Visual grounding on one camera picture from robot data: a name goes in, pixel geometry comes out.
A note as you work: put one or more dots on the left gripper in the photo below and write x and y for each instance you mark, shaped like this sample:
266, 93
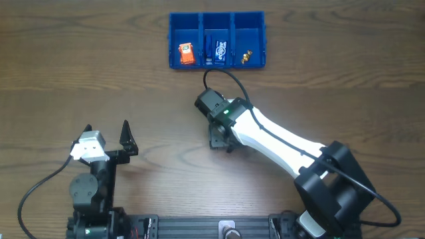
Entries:
116, 156

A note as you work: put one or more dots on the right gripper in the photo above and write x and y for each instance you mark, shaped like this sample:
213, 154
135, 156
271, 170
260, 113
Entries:
219, 139

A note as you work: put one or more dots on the gold candy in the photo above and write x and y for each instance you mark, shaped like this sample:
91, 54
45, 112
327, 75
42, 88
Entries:
246, 57

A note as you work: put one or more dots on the blue candy pack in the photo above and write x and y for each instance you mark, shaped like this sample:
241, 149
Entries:
208, 49
220, 52

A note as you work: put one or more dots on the orange candy box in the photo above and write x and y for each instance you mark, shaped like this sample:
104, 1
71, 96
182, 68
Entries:
187, 54

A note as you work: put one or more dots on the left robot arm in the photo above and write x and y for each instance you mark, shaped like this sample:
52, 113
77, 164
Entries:
93, 192

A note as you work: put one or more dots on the blue tray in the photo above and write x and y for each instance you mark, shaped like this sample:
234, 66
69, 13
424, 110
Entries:
186, 26

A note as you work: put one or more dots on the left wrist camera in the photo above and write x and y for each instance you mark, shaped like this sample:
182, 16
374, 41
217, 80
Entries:
89, 146

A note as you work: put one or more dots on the mounting rail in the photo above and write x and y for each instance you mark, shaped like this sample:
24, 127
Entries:
189, 229

